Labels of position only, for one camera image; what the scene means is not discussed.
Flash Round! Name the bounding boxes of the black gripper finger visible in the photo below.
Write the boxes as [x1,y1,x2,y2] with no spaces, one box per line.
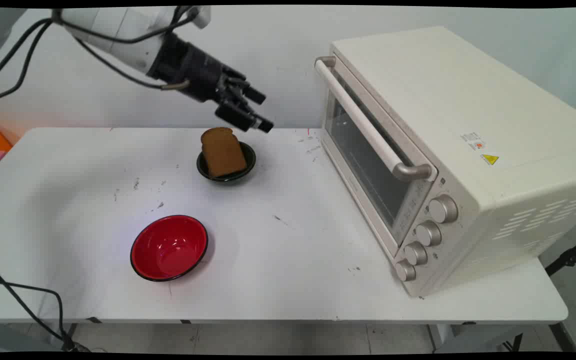
[222,75,268,106]
[214,97,275,134]

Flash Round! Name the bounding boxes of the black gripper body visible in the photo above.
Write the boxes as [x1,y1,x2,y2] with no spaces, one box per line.
[147,32,247,104]

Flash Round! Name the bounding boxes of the glass oven door with handle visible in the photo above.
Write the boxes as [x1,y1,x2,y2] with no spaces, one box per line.
[314,55,440,259]

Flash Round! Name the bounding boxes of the small black bowl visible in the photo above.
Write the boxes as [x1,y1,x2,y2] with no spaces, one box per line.
[196,141,257,183]

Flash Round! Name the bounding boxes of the brown toast slice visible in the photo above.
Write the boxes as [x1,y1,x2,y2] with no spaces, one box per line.
[200,126,248,179]

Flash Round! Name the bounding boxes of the red bowl with black rim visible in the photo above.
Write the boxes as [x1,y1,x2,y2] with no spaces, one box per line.
[129,214,210,283]

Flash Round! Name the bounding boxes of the silver oven knob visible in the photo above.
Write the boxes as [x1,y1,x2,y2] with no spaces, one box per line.
[403,242,429,267]
[428,194,459,224]
[394,259,418,283]
[415,220,443,247]

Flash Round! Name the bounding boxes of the cream toaster oven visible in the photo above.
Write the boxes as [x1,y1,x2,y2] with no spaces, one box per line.
[314,26,576,299]

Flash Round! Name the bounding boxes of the white label sticker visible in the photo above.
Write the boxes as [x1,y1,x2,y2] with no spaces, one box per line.
[460,131,487,152]

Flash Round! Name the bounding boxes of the black tripod stand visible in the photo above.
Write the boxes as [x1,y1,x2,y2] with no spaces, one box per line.
[545,233,576,277]

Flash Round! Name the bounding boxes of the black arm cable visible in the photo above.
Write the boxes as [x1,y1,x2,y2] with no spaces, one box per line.
[0,18,191,105]
[0,7,200,92]

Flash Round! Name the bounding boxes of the thin black floor cable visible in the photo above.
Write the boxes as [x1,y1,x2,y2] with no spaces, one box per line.
[0,258,76,351]
[0,278,69,346]

